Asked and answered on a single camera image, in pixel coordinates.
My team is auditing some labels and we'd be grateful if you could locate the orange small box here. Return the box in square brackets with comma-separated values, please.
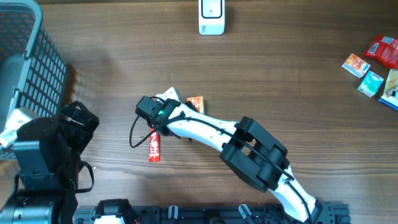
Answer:
[342, 54, 371, 78]
[187, 96, 205, 114]

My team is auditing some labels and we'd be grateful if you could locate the red stick sachet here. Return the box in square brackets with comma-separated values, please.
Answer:
[149, 132, 160, 162]

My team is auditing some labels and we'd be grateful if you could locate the teal small box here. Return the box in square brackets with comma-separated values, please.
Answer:
[357, 71, 384, 98]

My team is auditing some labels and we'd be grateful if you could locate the white cream snack bag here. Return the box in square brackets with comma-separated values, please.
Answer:
[379, 69, 398, 111]

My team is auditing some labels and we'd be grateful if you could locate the red candy bag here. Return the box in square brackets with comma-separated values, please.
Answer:
[364, 35, 397, 70]

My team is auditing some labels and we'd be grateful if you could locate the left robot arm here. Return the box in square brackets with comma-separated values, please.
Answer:
[1, 101, 100, 223]

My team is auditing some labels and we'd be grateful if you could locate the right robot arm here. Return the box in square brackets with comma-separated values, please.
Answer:
[136, 96, 320, 223]

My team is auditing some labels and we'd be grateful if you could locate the white barcode scanner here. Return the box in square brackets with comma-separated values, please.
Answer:
[198, 0, 225, 35]

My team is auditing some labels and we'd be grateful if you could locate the grey plastic mesh basket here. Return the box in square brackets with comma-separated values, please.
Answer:
[0, 0, 69, 161]

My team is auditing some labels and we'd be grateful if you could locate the black left camera cable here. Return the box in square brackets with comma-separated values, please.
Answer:
[73, 160, 95, 194]

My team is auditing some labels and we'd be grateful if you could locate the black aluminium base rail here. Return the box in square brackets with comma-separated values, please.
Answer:
[73, 203, 352, 224]

